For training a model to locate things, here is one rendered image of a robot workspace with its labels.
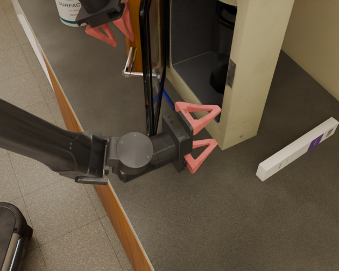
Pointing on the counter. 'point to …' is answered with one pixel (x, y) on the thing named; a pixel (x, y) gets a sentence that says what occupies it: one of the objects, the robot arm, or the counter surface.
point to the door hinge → (168, 33)
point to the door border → (148, 67)
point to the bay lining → (192, 28)
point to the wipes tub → (69, 11)
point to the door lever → (131, 65)
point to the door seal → (151, 65)
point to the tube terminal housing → (245, 70)
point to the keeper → (231, 73)
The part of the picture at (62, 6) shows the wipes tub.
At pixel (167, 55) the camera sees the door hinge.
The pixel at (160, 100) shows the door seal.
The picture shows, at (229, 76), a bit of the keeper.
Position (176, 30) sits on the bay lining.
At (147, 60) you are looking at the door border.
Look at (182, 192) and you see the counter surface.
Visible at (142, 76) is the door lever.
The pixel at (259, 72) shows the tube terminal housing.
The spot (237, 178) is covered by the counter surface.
